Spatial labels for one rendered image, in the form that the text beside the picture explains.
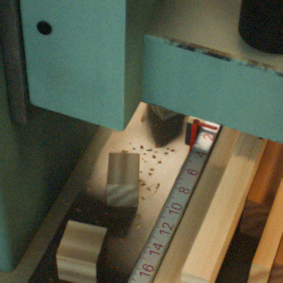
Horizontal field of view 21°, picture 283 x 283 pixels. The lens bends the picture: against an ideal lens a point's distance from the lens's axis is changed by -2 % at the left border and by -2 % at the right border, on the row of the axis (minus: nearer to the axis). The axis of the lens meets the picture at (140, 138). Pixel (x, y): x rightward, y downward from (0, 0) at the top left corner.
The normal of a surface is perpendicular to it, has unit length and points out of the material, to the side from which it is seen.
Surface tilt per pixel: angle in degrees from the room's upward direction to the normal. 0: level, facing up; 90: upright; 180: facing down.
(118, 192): 90
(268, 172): 0
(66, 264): 90
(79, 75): 90
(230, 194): 0
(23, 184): 90
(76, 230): 0
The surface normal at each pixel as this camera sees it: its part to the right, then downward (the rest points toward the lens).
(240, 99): -0.36, 0.68
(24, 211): 0.93, 0.29
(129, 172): 0.03, -0.68
